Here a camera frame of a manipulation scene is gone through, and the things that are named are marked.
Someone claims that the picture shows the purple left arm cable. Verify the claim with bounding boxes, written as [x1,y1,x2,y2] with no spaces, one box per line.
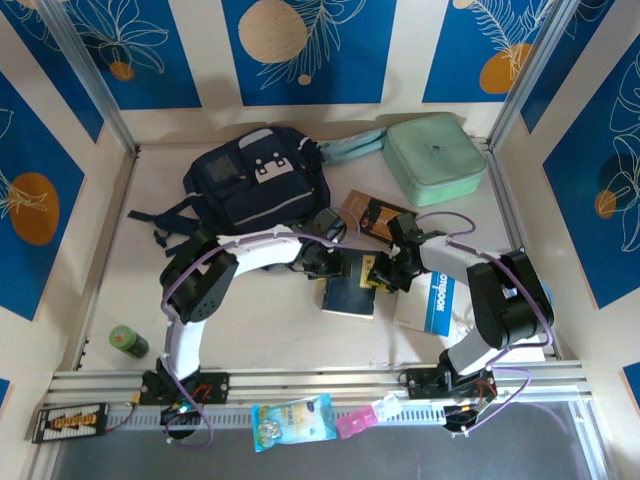
[159,207,362,449]

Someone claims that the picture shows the mint green zip case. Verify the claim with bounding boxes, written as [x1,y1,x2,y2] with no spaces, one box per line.
[382,112,487,209]

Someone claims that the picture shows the brown book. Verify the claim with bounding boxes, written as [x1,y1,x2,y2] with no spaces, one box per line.
[342,188,419,246]

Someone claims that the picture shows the clear white packet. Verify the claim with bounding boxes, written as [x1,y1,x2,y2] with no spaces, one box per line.
[372,392,404,421]

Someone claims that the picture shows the green bottle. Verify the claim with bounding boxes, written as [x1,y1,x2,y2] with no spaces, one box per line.
[108,324,150,359]

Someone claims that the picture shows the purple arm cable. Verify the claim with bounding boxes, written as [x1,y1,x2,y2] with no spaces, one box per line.
[159,207,362,449]
[414,210,557,440]

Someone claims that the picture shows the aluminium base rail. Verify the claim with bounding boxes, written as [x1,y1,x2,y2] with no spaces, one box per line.
[43,362,591,407]

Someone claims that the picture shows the aluminium side rail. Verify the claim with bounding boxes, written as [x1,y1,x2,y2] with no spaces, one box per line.
[487,139,559,359]
[74,149,141,371]

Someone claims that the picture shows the navy blue backpack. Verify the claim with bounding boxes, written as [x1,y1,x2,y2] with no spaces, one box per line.
[127,125,334,274]

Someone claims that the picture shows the black power wire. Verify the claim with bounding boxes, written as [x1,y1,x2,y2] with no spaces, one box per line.
[107,394,142,432]

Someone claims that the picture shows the small black controller board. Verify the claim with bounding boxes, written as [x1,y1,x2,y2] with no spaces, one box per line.
[159,402,204,427]
[443,402,494,432]

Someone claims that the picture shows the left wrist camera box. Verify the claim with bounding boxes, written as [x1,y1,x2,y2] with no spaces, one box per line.
[312,208,349,244]

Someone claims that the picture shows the white and blue notebook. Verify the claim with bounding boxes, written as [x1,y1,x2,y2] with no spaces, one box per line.
[392,269,464,336]

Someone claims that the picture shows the blue snack packet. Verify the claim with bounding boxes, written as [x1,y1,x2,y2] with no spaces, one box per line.
[251,393,339,454]

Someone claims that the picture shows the navy blue book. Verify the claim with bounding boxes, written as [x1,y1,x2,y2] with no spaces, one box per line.
[319,249,379,321]

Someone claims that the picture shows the slotted cable duct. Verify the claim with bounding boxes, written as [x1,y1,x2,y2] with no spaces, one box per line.
[107,399,449,432]

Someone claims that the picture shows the black power distribution board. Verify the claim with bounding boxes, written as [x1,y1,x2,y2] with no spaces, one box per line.
[30,402,110,445]

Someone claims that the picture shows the aluminium frame post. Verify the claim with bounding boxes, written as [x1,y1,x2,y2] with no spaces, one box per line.
[37,0,141,156]
[487,0,576,151]

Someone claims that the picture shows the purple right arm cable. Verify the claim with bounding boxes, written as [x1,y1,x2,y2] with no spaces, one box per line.
[414,210,557,440]

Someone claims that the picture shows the light blue pencil pouch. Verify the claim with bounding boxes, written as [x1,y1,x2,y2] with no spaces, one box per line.
[319,127,389,165]

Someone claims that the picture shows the pink plastic clip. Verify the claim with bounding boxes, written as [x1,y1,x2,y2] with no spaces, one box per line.
[335,403,379,441]

